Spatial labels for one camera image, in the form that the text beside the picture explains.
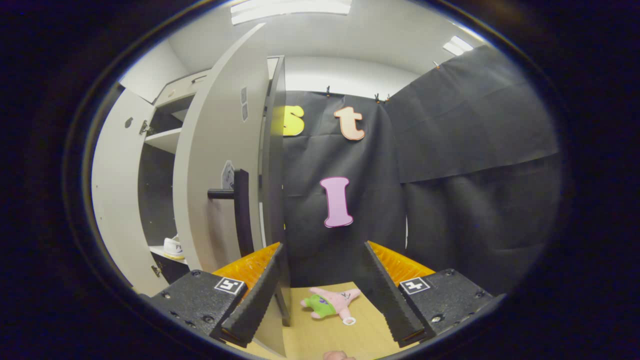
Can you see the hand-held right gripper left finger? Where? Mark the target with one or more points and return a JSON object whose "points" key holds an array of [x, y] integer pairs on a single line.
{"points": [[255, 300]]}

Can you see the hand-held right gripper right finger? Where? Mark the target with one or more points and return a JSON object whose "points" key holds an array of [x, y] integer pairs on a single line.
{"points": [[392, 295]]}

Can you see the small white shoe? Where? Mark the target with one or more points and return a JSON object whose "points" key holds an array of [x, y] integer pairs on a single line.
{"points": [[173, 247]]}

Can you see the light grey shoe cabinet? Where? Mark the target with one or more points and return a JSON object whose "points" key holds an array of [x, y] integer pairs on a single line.
{"points": [[274, 175]]}

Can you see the light grey cabinet door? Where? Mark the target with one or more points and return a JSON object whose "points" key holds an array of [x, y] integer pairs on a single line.
{"points": [[215, 150], [115, 200]]}

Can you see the light grey cabinet drawer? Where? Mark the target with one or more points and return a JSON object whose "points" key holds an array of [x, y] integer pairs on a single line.
{"points": [[180, 90]]}

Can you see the pink starfish plush toy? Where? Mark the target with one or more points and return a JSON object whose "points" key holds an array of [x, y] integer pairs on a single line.
{"points": [[330, 302]]}

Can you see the black backdrop cloth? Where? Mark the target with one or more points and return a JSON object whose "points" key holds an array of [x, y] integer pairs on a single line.
{"points": [[475, 200]]}

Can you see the ceiling light panel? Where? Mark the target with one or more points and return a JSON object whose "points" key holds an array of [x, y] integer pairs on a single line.
{"points": [[457, 46], [290, 10]]}

